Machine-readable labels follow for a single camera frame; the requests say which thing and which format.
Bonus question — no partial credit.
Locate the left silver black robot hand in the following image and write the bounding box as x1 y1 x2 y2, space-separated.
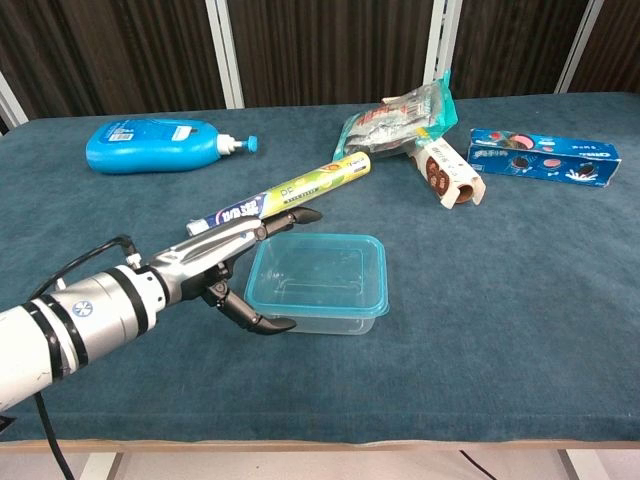
148 207 324 335

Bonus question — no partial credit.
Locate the clear plastic container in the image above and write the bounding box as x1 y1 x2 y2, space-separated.
269 308 382 337
243 231 391 322

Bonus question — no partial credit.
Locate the white brown cookie sleeve box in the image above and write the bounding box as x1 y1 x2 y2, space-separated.
407 136 488 212

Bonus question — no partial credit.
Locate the blue Oreo cookie box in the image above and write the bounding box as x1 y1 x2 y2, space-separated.
466 127 623 189

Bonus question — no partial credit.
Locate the blue pump detergent bottle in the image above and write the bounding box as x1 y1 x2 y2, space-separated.
84 118 261 176

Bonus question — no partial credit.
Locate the clear teal-edged snack bag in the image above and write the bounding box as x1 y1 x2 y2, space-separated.
333 69 459 161

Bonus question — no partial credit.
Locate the dark teal table cloth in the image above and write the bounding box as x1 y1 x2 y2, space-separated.
0 91 640 444

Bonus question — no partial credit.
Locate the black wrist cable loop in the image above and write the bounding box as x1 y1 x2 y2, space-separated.
29 234 139 301

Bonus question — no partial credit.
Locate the white partition post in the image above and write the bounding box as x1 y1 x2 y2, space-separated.
204 0 247 110
421 0 464 102
0 69 30 132
553 0 602 95

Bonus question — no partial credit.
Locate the metal table frame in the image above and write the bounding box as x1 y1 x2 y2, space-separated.
78 448 587 480

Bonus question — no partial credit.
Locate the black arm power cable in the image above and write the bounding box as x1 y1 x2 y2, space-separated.
31 392 77 480

